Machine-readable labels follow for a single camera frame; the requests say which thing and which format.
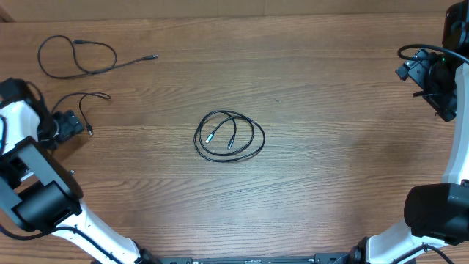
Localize short black cable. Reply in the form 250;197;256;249
49;92;111;137

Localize long black usb cable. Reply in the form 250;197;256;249
37;34;159;80

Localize black cable silver plugs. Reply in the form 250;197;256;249
193;110;266;163

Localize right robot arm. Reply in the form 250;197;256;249
336;0;468;263

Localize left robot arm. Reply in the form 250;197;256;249
1;78;158;264

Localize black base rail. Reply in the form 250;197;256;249
131;252;364;264

